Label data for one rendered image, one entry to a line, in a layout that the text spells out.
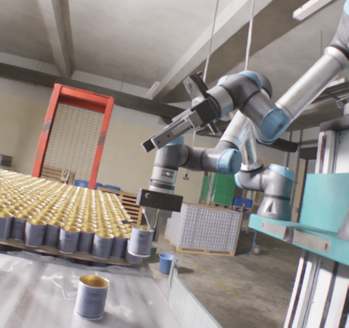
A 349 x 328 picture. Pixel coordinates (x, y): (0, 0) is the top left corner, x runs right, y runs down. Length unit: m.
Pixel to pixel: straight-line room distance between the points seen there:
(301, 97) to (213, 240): 5.58
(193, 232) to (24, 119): 7.17
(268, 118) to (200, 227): 5.44
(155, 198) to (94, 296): 0.34
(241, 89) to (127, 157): 9.42
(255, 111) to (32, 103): 9.98
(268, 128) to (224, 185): 9.18
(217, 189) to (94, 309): 9.17
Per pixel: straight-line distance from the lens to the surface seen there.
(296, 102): 0.80
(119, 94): 9.41
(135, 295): 0.80
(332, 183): 1.07
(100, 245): 0.95
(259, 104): 0.65
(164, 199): 0.80
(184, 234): 5.91
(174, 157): 0.79
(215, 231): 6.19
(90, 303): 0.62
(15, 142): 10.34
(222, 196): 9.80
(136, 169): 10.05
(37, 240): 0.97
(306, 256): 1.20
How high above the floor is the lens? 1.40
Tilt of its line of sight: 7 degrees up
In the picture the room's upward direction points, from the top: 11 degrees clockwise
